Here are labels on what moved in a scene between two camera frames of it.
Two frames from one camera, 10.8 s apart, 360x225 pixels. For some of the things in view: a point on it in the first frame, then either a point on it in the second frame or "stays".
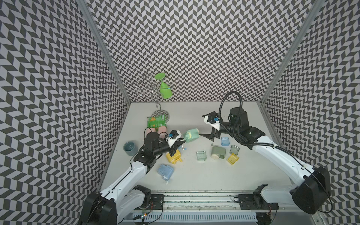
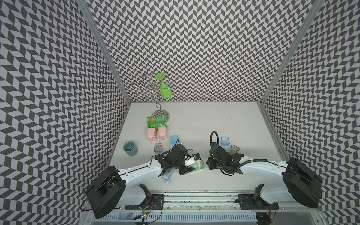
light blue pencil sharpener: x=166 y=171 stays
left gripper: x=175 y=146 -> x=185 y=170
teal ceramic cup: x=131 y=148 stays
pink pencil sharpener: x=161 y=129 stays
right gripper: x=214 y=131 -> x=210 y=165
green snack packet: x=156 y=122 stays
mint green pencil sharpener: x=191 y=135 -> x=198 y=165
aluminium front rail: x=204 y=202 stays
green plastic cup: x=165 y=90 stays
